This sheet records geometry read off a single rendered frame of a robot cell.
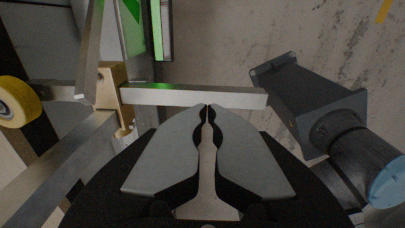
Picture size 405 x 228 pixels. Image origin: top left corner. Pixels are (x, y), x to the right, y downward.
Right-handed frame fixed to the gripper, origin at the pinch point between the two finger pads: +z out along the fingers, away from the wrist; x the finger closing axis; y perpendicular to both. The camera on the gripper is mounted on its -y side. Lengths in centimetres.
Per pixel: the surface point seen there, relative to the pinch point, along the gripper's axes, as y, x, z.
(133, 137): 33, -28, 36
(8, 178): 22.9, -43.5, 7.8
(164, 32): -4.0, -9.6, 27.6
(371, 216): 192, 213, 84
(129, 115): 9.8, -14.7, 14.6
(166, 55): 0.9, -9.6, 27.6
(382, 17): -16, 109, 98
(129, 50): -1.4, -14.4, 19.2
